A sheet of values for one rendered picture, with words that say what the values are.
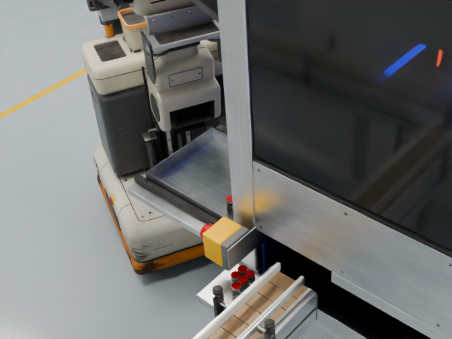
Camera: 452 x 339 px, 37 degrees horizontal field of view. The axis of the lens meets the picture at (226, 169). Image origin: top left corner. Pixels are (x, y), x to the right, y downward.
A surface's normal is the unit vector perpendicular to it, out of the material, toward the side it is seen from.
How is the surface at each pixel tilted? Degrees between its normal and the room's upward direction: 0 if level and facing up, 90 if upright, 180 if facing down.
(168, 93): 8
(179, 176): 0
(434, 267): 90
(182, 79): 98
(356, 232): 90
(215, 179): 0
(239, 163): 90
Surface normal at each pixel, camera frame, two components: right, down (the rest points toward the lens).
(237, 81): -0.67, 0.50
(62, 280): -0.06, -0.78
